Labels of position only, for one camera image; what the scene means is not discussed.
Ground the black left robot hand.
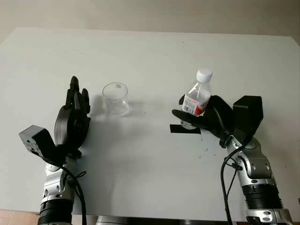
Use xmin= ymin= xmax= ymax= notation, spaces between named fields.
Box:
xmin=53 ymin=75 xmax=92 ymax=158

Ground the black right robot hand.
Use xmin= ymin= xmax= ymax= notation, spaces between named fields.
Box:
xmin=172 ymin=94 xmax=235 ymax=149

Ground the clear water bottle red label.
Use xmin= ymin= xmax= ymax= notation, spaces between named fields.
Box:
xmin=181 ymin=68 xmax=214 ymax=130

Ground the clear plastic cup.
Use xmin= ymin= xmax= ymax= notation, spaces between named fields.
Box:
xmin=101 ymin=82 xmax=130 ymax=116

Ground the black tape strip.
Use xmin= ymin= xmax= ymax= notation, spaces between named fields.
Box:
xmin=169 ymin=124 xmax=203 ymax=135

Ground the dark robot torso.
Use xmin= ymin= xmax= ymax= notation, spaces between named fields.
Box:
xmin=94 ymin=215 xmax=247 ymax=225

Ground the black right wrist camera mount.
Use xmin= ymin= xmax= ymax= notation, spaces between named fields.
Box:
xmin=232 ymin=95 xmax=264 ymax=144

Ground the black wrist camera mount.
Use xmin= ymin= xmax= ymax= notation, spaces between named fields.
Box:
xmin=18 ymin=125 xmax=64 ymax=165
xmin=232 ymin=95 xmax=264 ymax=144

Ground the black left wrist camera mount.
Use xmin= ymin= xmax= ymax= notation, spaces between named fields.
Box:
xmin=18 ymin=125 xmax=64 ymax=165

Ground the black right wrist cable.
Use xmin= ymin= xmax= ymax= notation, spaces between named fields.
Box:
xmin=220 ymin=140 xmax=249 ymax=225

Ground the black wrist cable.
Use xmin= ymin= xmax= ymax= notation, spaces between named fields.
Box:
xmin=59 ymin=161 xmax=88 ymax=225
xmin=220 ymin=140 xmax=249 ymax=225

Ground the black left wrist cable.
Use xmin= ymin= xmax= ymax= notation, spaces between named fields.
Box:
xmin=59 ymin=161 xmax=88 ymax=225

